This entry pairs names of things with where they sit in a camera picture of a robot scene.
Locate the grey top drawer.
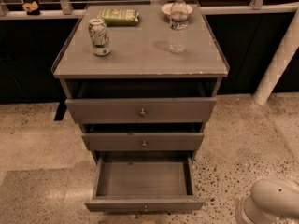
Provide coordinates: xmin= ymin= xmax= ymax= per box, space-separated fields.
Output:
xmin=66 ymin=97 xmax=216 ymax=124

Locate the clear plastic water bottle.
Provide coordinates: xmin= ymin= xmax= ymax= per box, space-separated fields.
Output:
xmin=170 ymin=0 xmax=189 ymax=53

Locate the green snack packet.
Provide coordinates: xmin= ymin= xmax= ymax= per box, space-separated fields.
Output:
xmin=98 ymin=8 xmax=139 ymax=26

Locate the grey drawer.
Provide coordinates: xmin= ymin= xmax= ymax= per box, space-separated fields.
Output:
xmin=86 ymin=151 xmax=204 ymax=213
xmin=66 ymin=97 xmax=216 ymax=124
xmin=82 ymin=133 xmax=204 ymax=151

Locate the grey middle drawer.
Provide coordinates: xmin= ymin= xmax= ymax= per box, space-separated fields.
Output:
xmin=82 ymin=133 xmax=204 ymax=151

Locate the white green soda can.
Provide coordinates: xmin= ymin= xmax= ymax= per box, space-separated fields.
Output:
xmin=88 ymin=19 xmax=111 ymax=56

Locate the grey wooden drawer cabinet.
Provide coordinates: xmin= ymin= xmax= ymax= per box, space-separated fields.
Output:
xmin=50 ymin=3 xmax=231 ymax=166

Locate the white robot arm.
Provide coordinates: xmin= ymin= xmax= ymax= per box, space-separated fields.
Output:
xmin=235 ymin=179 xmax=299 ymax=224

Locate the grey bottom drawer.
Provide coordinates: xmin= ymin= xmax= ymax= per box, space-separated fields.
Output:
xmin=86 ymin=151 xmax=204 ymax=213

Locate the white bowl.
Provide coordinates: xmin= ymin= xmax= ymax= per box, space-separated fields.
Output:
xmin=161 ymin=3 xmax=192 ymax=18

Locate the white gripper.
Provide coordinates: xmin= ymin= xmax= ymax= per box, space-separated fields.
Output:
xmin=235 ymin=196 xmax=280 ymax=224

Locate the white diagonal pillar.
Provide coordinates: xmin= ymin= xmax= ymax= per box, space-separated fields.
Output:
xmin=252 ymin=10 xmax=299 ymax=105

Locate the small yellow object on ledge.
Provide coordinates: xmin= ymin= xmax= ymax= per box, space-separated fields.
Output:
xmin=22 ymin=1 xmax=40 ymax=15

